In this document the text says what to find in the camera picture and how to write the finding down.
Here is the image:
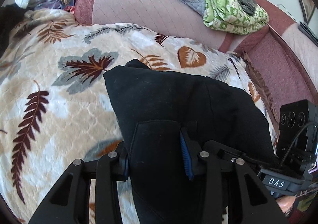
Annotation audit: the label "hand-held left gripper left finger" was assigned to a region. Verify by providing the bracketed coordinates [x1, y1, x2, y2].
[28, 140, 130, 224]

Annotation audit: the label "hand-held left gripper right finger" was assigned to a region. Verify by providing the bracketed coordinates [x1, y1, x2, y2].
[179, 128, 290, 224]

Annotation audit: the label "black pants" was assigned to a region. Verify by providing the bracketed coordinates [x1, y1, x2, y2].
[103, 59, 280, 224]

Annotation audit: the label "person's right hand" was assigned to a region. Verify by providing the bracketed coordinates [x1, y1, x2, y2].
[276, 195, 297, 217]

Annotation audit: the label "leaf print blanket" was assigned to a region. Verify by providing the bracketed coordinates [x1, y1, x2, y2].
[0, 9, 279, 224]

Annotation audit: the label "green patterned cloth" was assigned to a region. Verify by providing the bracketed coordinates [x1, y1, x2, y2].
[195, 0, 270, 35]

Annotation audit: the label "pink sofa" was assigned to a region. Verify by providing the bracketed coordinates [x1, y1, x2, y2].
[75, 0, 318, 140]

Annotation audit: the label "colourful packet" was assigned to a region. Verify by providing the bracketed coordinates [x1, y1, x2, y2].
[58, 0, 76, 13]

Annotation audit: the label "dark cloth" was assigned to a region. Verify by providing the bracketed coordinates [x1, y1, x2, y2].
[0, 5, 28, 58]

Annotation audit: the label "black cable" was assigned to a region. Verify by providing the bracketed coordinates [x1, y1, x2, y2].
[278, 124, 316, 168]

